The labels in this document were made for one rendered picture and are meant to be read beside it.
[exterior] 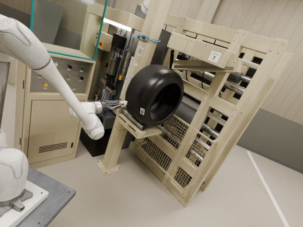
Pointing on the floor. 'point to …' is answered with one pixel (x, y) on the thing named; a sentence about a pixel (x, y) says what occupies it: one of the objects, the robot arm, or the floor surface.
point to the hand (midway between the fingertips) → (123, 103)
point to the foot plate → (106, 169)
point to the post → (115, 139)
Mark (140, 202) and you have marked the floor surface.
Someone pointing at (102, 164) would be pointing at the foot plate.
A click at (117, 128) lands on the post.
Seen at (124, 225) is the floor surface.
